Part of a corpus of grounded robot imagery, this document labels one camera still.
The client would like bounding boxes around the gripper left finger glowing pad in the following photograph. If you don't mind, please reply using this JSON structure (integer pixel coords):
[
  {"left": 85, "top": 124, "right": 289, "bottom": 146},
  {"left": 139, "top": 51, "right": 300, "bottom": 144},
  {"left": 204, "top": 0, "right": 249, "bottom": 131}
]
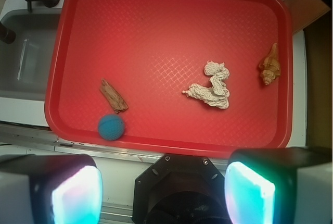
[{"left": 1, "top": 154, "right": 103, "bottom": 223}]

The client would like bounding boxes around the brown conch seashell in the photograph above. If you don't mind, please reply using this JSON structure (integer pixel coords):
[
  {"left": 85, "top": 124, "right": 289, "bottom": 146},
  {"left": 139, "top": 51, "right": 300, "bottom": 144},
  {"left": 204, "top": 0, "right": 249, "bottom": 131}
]
[{"left": 259, "top": 43, "right": 281, "bottom": 85}]

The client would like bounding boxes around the crumpled white paper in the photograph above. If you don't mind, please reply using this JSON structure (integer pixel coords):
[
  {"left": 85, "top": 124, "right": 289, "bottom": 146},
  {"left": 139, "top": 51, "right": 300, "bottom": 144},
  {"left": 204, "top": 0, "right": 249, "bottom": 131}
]
[{"left": 182, "top": 61, "right": 230, "bottom": 109}]

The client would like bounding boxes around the red plastic tray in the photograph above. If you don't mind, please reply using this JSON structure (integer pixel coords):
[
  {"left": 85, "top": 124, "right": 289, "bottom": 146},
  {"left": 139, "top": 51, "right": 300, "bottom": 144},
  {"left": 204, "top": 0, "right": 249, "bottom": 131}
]
[{"left": 45, "top": 0, "right": 293, "bottom": 158}]

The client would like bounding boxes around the wooden board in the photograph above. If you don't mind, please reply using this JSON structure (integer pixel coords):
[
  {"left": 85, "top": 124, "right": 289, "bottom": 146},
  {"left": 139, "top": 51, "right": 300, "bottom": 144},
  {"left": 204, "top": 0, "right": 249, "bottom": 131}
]
[{"left": 284, "top": 0, "right": 330, "bottom": 35}]

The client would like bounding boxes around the blue knitted ball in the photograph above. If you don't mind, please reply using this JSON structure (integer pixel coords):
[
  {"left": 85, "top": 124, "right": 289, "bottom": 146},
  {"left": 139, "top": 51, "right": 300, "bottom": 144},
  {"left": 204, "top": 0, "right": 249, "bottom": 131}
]
[{"left": 98, "top": 114, "right": 125, "bottom": 141}]

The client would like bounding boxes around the brown wood chip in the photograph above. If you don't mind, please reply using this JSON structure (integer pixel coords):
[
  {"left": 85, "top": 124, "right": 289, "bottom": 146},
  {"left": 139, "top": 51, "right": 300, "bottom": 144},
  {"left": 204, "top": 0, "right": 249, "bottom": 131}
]
[{"left": 99, "top": 78, "right": 129, "bottom": 114}]

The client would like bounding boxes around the grey sink basin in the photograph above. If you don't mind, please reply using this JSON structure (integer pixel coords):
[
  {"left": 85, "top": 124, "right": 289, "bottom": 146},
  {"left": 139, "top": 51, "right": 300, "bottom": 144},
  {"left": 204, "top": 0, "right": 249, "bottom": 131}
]
[{"left": 1, "top": 8, "right": 61, "bottom": 101}]

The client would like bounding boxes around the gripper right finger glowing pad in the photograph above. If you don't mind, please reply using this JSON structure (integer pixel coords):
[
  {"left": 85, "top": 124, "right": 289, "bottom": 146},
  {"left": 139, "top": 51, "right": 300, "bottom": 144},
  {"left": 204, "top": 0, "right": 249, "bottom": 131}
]
[{"left": 224, "top": 147, "right": 332, "bottom": 223}]

